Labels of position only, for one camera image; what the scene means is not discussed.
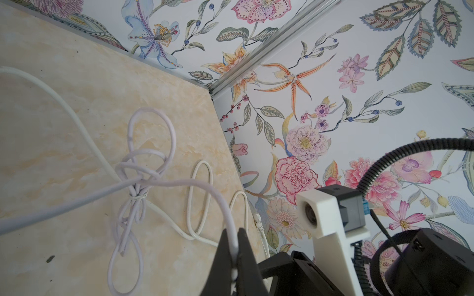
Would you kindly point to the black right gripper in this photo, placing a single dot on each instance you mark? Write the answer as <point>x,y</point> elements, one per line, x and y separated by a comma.
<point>433,265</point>

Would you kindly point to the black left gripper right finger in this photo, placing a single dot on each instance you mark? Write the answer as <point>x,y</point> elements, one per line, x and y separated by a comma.
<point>249,281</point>

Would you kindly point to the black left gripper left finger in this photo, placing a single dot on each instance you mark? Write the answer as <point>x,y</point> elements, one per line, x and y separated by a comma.
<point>219,280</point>

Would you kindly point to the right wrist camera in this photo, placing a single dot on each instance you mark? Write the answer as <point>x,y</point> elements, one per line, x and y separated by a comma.
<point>335,217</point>

